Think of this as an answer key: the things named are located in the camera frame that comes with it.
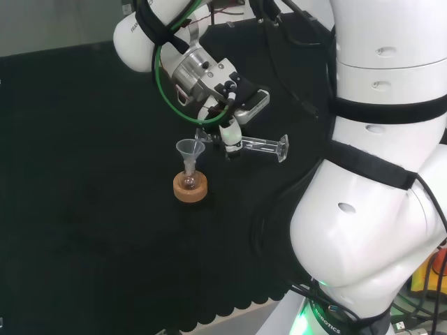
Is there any green cable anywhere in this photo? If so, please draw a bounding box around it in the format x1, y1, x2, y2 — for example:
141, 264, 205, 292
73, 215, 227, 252
152, 0, 239, 126

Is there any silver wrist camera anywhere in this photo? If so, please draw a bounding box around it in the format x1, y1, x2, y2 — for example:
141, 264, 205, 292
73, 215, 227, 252
233, 88, 272, 126

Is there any black bench cloth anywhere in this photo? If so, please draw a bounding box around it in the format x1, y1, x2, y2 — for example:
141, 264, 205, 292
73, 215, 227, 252
0, 10, 336, 334

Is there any clear plastic funnel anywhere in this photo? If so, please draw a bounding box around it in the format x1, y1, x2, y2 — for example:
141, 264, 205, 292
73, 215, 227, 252
175, 138, 207, 177

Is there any clear graduated cylinder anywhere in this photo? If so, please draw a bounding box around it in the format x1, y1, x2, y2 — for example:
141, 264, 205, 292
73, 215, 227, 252
194, 127, 291, 164

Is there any black cable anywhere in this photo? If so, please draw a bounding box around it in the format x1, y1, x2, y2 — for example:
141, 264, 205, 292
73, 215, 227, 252
279, 0, 337, 47

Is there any yellow stop button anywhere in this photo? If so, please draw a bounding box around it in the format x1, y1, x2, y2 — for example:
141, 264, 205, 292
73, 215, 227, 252
409, 240, 447, 298

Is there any cork ring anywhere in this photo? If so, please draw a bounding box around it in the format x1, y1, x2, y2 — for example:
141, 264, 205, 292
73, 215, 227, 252
172, 169, 210, 203

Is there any round-bottom glass flask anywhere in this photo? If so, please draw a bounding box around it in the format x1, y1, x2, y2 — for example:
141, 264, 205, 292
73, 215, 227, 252
181, 170, 200, 191

